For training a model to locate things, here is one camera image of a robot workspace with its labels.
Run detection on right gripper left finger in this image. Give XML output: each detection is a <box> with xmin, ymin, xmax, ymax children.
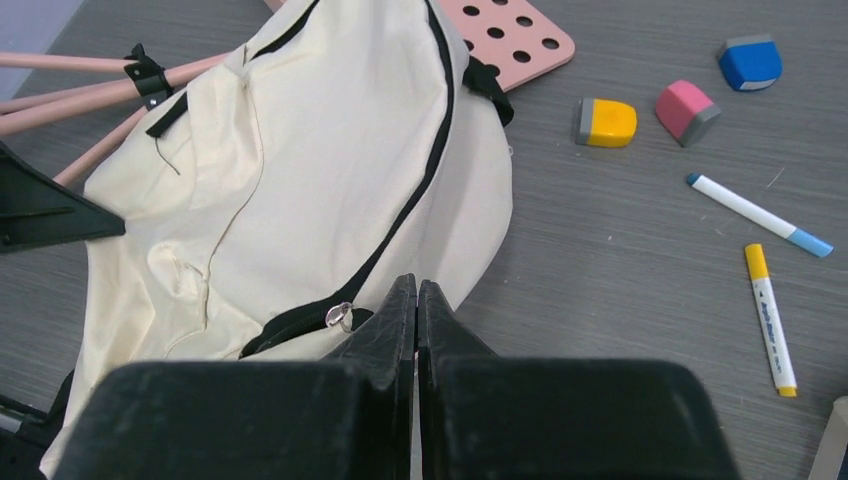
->
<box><xmin>326</xmin><ymin>274</ymin><xmax>417</xmax><ymax>479</ymax></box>

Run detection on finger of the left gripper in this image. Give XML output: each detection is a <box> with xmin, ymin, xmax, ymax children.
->
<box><xmin>1</xmin><ymin>145</ymin><xmax>125</xmax><ymax>254</ymax></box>

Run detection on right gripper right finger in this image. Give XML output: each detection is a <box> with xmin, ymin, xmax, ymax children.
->
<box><xmin>417</xmin><ymin>280</ymin><xmax>495</xmax><ymax>479</ymax></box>

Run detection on cream canvas backpack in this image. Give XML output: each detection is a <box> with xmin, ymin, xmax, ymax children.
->
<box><xmin>40</xmin><ymin>1</ymin><xmax>513</xmax><ymax>478</ymax></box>

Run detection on yellow eraser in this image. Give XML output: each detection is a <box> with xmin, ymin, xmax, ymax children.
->
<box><xmin>575</xmin><ymin>98</ymin><xmax>638</xmax><ymax>148</ymax></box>

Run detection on yellow capped white marker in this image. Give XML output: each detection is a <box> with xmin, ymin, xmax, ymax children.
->
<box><xmin>744</xmin><ymin>243</ymin><xmax>798</xmax><ymax>398</ymax></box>

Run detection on pink eraser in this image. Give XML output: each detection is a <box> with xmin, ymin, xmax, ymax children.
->
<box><xmin>654</xmin><ymin>80</ymin><xmax>721</xmax><ymax>147</ymax></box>

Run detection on blue capped white marker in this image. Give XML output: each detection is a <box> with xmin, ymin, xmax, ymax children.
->
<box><xmin>686</xmin><ymin>173</ymin><xmax>834</xmax><ymax>258</ymax></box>

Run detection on floral cover small book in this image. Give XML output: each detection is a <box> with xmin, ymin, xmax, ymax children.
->
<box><xmin>808</xmin><ymin>396</ymin><xmax>847</xmax><ymax>480</ymax></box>

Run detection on blue eraser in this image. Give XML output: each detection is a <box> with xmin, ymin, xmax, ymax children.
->
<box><xmin>716</xmin><ymin>34</ymin><xmax>783</xmax><ymax>92</ymax></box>

